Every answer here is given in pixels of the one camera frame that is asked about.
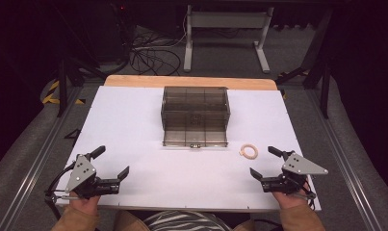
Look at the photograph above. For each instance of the person's right hand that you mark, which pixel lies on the person's right hand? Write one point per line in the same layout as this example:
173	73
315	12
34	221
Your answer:
291	199

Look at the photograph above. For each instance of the person's tan trouser leg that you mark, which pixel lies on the person's tan trouser leg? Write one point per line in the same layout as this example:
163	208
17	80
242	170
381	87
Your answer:
244	226
129	223

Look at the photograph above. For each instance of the white metal desk frame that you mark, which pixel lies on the white metal desk frame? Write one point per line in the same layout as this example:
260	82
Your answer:
227	19

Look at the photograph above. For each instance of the person's left hand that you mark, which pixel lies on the person's left hand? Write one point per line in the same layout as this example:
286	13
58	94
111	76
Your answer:
85	203

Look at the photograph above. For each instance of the person's striped shirt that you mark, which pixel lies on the person's striped shirt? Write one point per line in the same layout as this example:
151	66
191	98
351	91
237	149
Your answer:
185	223

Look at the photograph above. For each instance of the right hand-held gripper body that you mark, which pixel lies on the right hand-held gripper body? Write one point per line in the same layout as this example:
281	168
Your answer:
299	165

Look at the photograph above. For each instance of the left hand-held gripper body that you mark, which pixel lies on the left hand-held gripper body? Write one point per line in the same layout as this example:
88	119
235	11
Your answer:
81	170

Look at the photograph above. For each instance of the wooden table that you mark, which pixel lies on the wooden table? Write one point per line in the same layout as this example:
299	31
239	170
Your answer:
188	81

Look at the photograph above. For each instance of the transparent grey drawer box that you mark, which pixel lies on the transparent grey drawer box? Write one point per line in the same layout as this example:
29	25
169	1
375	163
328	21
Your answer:
194	115

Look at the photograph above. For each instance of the white board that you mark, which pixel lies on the white board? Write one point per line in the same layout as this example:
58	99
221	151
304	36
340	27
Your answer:
134	128

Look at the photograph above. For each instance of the black metal stand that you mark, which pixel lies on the black metal stand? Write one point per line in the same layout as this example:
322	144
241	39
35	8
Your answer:
324	89

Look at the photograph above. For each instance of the grey metal floor rail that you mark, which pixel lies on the grey metal floor rail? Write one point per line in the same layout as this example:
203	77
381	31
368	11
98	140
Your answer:
342	160
37	166

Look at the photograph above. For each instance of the yellow black hazard tape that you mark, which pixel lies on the yellow black hazard tape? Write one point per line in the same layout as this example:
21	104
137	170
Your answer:
50	97

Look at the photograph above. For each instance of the black tripod stand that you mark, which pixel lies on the black tripod stand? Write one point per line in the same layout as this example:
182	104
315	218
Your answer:
62	86

